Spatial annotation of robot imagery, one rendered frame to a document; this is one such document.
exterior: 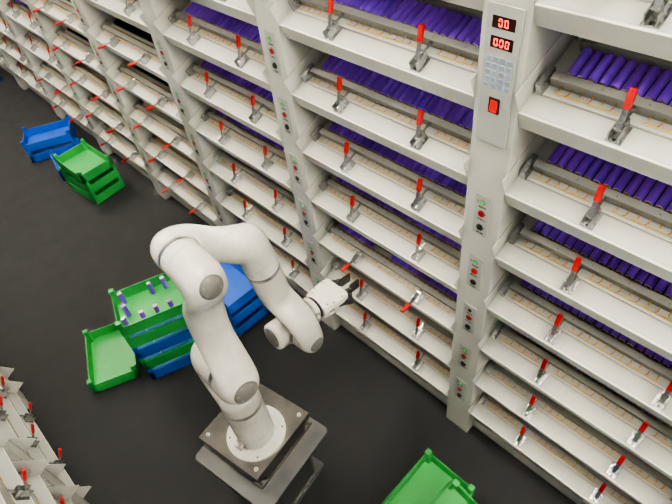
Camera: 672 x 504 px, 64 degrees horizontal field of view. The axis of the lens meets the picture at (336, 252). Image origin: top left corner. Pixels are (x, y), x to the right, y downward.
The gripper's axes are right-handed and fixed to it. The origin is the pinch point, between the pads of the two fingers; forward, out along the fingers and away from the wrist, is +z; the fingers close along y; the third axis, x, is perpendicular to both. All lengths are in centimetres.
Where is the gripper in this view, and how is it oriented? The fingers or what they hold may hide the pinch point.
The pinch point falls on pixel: (349, 282)
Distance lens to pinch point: 170.4
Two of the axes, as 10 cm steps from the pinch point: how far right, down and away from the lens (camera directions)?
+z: 7.1, -4.7, 5.3
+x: 0.0, 7.5, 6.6
